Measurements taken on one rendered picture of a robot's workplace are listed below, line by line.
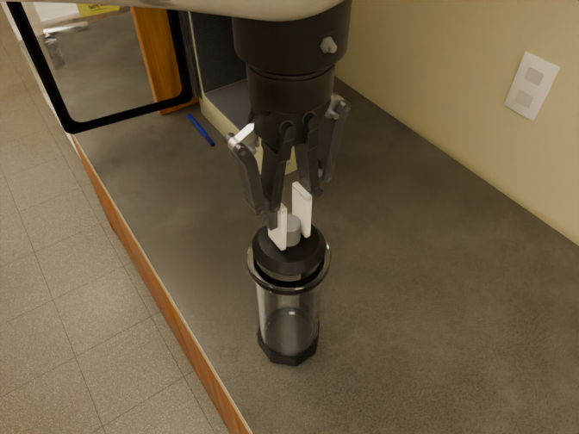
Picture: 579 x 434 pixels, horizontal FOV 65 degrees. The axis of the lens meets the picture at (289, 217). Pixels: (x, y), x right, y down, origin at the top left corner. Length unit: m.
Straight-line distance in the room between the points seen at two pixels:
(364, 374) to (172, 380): 1.15
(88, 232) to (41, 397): 0.77
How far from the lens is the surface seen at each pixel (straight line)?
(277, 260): 0.53
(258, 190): 0.44
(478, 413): 0.77
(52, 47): 1.03
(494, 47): 1.02
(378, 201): 0.97
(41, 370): 1.99
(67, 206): 2.50
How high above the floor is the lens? 1.62
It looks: 48 degrees down
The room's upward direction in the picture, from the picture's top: straight up
